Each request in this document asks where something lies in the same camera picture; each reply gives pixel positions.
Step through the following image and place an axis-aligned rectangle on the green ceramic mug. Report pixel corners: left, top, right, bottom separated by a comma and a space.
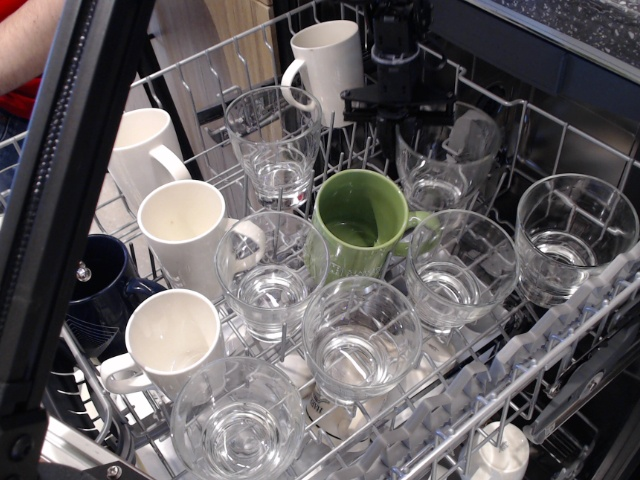
312, 169, 429, 283

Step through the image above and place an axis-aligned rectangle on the person forearm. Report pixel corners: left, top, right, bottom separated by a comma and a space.
1, 0, 65, 95

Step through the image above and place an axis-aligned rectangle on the white mug middle left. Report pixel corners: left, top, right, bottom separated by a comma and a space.
137, 180, 266, 300

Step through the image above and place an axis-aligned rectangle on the white mug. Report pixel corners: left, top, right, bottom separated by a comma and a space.
108, 108, 191, 214
281, 20, 364, 128
137, 180, 266, 300
100, 289, 225, 401

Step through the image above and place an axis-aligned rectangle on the white rack wheel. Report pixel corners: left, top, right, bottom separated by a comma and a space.
469, 421, 529, 479

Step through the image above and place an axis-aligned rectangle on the grey wire dishwasher rack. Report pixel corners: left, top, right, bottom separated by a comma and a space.
0, 0, 640, 480

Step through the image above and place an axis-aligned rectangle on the grey plastic rack holder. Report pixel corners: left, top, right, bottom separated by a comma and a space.
338, 247, 639, 479

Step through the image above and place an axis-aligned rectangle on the dark blue mug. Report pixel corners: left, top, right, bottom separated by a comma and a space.
66, 234, 164, 358

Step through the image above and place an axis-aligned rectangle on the white mug front left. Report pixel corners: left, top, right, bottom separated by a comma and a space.
100, 289, 225, 401

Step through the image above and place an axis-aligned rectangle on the white mug left back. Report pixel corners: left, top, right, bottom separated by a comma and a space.
108, 108, 191, 214

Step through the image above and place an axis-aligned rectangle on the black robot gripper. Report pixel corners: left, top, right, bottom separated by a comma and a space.
341, 59, 456, 160

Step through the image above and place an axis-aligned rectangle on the tall clear glass back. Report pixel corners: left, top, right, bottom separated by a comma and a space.
224, 85, 322, 210

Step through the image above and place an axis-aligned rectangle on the black metal frame bar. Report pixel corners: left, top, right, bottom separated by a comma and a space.
1, 1, 154, 479

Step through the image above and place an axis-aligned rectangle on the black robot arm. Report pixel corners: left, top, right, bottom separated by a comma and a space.
341, 1, 455, 160

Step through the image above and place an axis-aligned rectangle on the wooden cabinet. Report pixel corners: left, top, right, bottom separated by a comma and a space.
139, 1, 279, 179

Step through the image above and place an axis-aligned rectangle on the black plastic tray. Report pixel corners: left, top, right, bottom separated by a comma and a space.
43, 339, 111, 446

